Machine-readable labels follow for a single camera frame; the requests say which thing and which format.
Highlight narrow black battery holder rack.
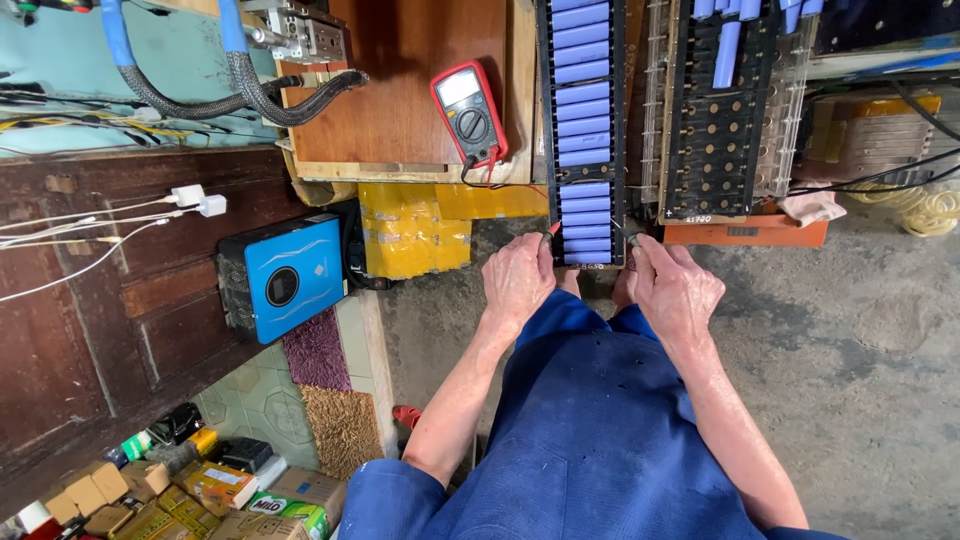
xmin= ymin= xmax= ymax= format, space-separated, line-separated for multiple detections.
xmin=535 ymin=0 xmax=628 ymax=270

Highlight loose blue battery cells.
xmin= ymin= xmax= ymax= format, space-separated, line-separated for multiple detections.
xmin=691 ymin=0 xmax=826 ymax=90

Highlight row of blue battery cells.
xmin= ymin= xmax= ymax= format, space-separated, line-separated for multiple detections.
xmin=549 ymin=0 xmax=613 ymax=266

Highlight tangle of coloured wires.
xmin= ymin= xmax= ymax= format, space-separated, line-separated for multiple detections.
xmin=0 ymin=81 xmax=280 ymax=155

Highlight bundle of white cables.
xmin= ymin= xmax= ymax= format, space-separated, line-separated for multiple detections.
xmin=0 ymin=196 xmax=185 ymax=304

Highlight black cables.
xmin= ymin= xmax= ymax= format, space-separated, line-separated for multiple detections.
xmin=780 ymin=78 xmax=960 ymax=200

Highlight flat yellow wrapped battery pack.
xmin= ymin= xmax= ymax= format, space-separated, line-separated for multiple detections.
xmin=435 ymin=183 xmax=550 ymax=221

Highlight person's right hand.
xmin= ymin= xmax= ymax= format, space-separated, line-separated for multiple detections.
xmin=628 ymin=232 xmax=727 ymax=348

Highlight blue power inverter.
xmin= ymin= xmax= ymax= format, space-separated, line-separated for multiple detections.
xmin=216 ymin=213 xmax=351 ymax=345

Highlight black braided hose blue end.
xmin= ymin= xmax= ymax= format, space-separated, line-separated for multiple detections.
xmin=218 ymin=0 xmax=370 ymax=129
xmin=99 ymin=0 xmax=303 ymax=122

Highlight large yellow wrapped battery pack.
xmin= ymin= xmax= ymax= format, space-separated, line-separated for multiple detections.
xmin=357 ymin=183 xmax=474 ymax=281

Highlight wide black battery holder rack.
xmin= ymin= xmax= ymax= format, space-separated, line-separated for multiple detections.
xmin=641 ymin=0 xmax=820 ymax=226

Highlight black multimeter test probe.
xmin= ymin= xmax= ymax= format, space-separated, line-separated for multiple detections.
xmin=609 ymin=217 xmax=643 ymax=249

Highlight purple shaggy mat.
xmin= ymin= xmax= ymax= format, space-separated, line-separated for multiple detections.
xmin=282 ymin=306 xmax=353 ymax=393

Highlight brown wooden board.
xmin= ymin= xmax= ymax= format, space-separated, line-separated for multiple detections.
xmin=276 ymin=0 xmax=538 ymax=186

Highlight red digital multimeter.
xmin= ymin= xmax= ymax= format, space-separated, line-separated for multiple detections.
xmin=429 ymin=60 xmax=510 ymax=171

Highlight heap of cartons and boxes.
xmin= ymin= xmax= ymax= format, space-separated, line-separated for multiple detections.
xmin=0 ymin=402 xmax=348 ymax=540

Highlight orange flat box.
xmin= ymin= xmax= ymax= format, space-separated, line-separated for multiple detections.
xmin=663 ymin=213 xmax=831 ymax=249

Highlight yellow coiled hose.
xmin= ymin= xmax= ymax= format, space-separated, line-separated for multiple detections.
xmin=846 ymin=182 xmax=960 ymax=239

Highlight person's blue clothing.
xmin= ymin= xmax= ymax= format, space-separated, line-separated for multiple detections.
xmin=336 ymin=288 xmax=849 ymax=540

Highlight person's right foot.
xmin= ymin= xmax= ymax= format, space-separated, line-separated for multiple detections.
xmin=610 ymin=266 xmax=639 ymax=311

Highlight red multimeter test probe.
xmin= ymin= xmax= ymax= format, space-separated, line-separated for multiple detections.
xmin=486 ymin=146 xmax=562 ymax=243

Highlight silver metal pneumatic unit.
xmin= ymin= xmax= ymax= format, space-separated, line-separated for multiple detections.
xmin=241 ymin=0 xmax=351 ymax=66

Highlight stack of metal plates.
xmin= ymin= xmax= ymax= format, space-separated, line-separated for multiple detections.
xmin=793 ymin=91 xmax=944 ymax=186

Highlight brown shaggy mat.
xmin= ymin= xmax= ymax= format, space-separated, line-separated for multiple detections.
xmin=299 ymin=384 xmax=386 ymax=482

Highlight pink cloth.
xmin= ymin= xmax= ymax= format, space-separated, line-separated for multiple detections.
xmin=775 ymin=186 xmax=849 ymax=228

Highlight black cable bundle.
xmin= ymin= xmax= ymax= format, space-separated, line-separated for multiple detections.
xmin=339 ymin=201 xmax=393 ymax=292

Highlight brown wooden door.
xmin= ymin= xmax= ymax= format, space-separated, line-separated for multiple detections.
xmin=0 ymin=145 xmax=320 ymax=520

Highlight person's left hand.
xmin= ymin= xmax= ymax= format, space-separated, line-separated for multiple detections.
xmin=480 ymin=231 xmax=558 ymax=326

